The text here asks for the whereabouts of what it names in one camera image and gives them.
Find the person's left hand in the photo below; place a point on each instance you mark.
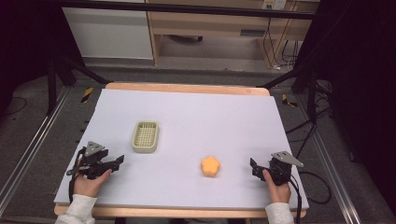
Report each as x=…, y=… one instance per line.
x=87, y=186

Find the yellow black striped tape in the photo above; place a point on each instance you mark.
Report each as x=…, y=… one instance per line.
x=87, y=94
x=289, y=101

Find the orange flower-shaped sponge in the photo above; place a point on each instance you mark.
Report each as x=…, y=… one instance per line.
x=210, y=166

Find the person's right hand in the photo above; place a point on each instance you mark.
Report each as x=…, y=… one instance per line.
x=278, y=193

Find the wooden table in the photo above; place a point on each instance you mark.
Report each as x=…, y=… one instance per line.
x=186, y=87

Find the white cabinet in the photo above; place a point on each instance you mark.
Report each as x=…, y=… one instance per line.
x=109, y=34

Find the black metal stand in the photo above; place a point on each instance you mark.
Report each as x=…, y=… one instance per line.
x=53, y=84
x=309, y=90

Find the metal floor rail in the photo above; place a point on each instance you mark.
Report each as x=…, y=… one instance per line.
x=34, y=143
x=334, y=174

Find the black curtain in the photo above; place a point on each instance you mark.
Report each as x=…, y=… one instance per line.
x=364, y=77
x=21, y=40

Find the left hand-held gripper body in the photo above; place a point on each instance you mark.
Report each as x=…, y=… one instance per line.
x=93, y=160

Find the black metal crossbar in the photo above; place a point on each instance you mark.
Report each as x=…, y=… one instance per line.
x=186, y=8

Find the green plastic basket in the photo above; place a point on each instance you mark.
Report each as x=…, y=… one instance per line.
x=145, y=137

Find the white table mat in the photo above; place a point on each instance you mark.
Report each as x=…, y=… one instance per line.
x=199, y=124

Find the wooden desk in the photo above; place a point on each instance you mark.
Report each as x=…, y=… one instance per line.
x=211, y=25

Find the white power strip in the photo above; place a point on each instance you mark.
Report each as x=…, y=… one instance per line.
x=274, y=4

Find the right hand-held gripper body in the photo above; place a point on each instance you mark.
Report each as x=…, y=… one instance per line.
x=281, y=172

